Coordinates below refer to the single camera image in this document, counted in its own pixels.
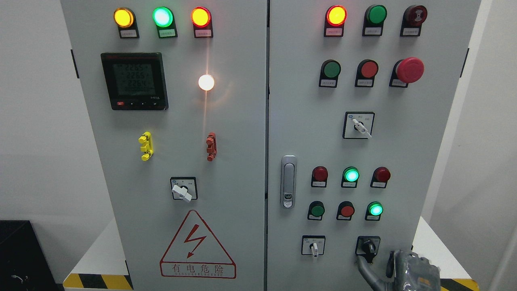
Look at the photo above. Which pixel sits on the black rotary knob switch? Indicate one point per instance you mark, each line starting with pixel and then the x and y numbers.
pixel 367 247

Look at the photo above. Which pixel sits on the red terminal connector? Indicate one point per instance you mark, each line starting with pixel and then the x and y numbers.
pixel 211 146

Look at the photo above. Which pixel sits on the dark red indicator left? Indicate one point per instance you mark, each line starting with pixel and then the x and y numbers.
pixel 319 177

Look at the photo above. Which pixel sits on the dark red indicator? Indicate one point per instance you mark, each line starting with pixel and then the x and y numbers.
pixel 319 177
pixel 380 177

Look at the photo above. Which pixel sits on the white lit indicator lamp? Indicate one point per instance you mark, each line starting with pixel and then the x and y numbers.
pixel 206 82

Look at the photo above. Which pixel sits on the green lit indicator middle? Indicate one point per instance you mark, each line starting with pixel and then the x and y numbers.
pixel 350 177

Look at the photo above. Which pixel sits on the grey left cabinet door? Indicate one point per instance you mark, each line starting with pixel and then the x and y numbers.
pixel 231 188

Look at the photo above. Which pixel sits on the grey cabinet door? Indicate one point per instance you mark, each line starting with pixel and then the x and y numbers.
pixel 231 188
pixel 307 121

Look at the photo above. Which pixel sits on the green push button upper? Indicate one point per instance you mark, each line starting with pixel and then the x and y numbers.
pixel 330 71

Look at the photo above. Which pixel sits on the red push button lower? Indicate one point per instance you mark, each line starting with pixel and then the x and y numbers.
pixel 345 211

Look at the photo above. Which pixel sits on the red push button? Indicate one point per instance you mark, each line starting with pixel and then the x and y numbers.
pixel 345 211
pixel 366 72

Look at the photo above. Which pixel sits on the yellow terminal connector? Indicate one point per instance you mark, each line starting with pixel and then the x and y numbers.
pixel 146 146

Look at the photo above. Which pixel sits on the grey right cabinet door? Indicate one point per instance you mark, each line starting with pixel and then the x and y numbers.
pixel 307 121

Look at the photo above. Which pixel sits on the red high voltage warning sticker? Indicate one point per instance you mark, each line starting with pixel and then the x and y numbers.
pixel 196 252

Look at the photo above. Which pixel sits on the dark red indicator right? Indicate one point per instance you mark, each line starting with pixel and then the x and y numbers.
pixel 380 177

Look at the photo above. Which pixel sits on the green lit push button lower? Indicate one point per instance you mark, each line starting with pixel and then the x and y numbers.
pixel 374 211

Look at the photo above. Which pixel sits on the red push button upper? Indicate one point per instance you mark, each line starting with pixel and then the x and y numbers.
pixel 366 72

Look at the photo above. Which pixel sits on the black digital power meter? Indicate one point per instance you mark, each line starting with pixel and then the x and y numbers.
pixel 135 80

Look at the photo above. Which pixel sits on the red-orange indicator light left door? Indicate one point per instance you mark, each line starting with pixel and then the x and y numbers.
pixel 202 22

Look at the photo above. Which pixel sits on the red lit indicator right door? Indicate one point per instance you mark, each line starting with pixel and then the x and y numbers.
pixel 334 21

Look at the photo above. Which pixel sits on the green lit indicator light top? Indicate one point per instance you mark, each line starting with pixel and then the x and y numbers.
pixel 165 22

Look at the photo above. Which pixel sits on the red emergency stop mushroom button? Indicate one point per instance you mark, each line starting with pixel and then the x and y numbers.
pixel 406 71

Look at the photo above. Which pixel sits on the green indicator light top right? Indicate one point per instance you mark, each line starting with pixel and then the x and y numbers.
pixel 374 18

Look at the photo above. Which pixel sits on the yellow indicator light top left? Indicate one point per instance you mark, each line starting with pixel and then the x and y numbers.
pixel 126 21

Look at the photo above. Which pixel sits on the white cabinet base platform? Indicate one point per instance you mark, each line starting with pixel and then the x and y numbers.
pixel 104 268

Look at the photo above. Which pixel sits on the dark red buzzer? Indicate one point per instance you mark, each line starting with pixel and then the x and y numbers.
pixel 412 20

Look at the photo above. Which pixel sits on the black box lower left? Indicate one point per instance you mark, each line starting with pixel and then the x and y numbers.
pixel 23 266

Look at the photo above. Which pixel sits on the silver door handle lock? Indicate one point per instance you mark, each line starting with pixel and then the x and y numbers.
pixel 288 181

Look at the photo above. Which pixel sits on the white selector switch left door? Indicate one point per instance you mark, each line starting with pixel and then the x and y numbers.
pixel 184 188

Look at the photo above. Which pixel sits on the white selector switch upper right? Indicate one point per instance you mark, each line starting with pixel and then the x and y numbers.
pixel 358 125

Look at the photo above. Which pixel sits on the white selector switch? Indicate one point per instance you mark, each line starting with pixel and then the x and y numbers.
pixel 313 245
pixel 358 125

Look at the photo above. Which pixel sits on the white selector switch lower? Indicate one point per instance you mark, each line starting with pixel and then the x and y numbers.
pixel 313 245

